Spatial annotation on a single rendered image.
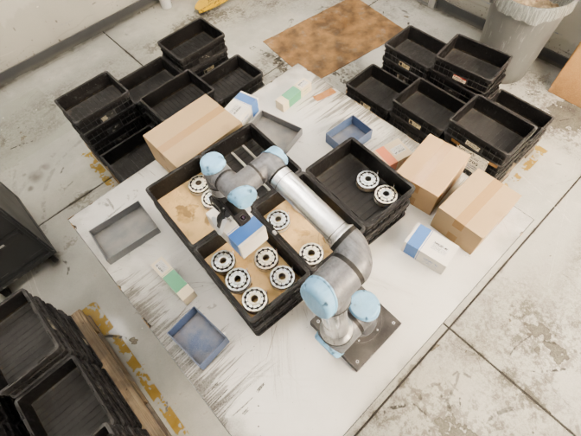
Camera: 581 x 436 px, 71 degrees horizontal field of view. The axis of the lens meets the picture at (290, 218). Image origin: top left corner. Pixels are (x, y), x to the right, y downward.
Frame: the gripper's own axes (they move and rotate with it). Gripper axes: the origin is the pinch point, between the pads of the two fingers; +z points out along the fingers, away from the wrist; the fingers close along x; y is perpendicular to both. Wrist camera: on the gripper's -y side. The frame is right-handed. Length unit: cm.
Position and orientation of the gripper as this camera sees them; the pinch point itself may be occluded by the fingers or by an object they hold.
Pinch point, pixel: (236, 223)
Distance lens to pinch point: 149.4
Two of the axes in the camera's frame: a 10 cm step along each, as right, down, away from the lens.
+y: -6.8, -6.1, 4.1
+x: -7.3, 6.1, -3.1
